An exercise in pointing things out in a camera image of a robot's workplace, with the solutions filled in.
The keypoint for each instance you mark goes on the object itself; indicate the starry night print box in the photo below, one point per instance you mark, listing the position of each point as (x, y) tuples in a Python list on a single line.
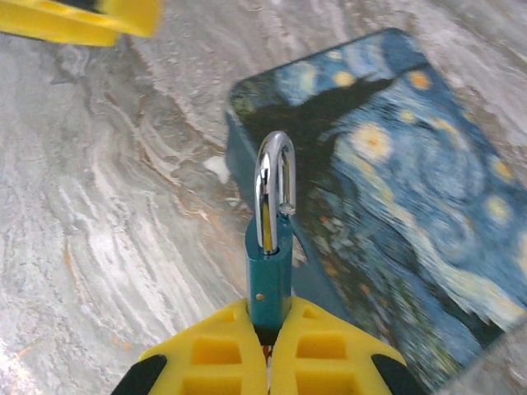
[(411, 185)]

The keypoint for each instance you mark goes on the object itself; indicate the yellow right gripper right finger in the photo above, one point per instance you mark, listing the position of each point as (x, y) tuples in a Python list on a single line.
[(325, 362)]

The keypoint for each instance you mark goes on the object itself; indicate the teal padlock with chrome shackle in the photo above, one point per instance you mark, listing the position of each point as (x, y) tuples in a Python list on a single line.
[(267, 275)]

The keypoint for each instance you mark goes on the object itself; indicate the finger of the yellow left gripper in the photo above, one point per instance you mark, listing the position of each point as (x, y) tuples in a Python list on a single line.
[(62, 26), (136, 16)]

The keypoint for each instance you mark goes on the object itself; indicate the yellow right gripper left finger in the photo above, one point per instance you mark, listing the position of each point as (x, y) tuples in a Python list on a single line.
[(214, 362)]

